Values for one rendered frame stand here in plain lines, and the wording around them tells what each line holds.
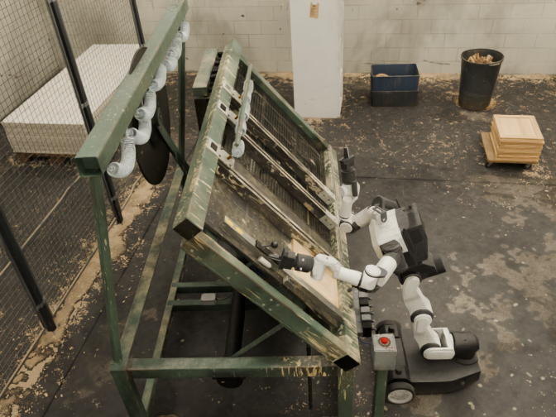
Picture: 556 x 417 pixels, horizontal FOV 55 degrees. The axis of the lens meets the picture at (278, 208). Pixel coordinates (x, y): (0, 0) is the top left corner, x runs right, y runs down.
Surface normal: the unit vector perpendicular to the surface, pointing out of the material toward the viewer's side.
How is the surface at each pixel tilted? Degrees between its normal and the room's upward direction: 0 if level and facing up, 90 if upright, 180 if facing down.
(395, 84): 91
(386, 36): 90
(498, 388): 0
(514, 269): 0
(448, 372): 0
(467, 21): 90
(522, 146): 90
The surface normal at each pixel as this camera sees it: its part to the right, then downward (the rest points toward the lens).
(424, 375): -0.07, -0.79
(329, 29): -0.17, 0.61
